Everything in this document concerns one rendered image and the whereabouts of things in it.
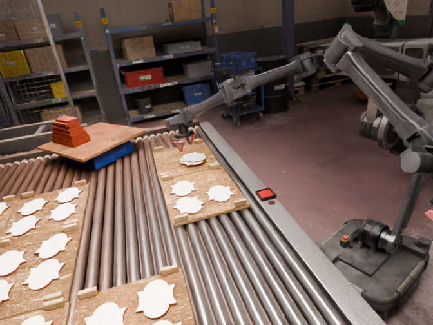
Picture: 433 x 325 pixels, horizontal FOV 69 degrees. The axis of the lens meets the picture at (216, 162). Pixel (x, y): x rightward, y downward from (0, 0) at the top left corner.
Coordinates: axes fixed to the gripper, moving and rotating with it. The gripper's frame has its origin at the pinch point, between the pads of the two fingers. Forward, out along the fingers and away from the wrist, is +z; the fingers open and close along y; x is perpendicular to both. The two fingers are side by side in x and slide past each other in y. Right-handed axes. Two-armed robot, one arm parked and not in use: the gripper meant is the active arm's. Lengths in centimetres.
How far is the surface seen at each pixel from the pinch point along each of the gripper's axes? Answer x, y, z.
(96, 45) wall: 383, 259, -26
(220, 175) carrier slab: -28.9, -9.8, 7.7
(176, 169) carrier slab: -1.8, -13.6, 8.1
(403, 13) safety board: -68, 559, -24
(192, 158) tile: -5.6, -1.9, 5.6
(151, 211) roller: -15, -49, 9
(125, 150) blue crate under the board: 46.8, -5.4, 7.5
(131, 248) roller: -25, -72, 9
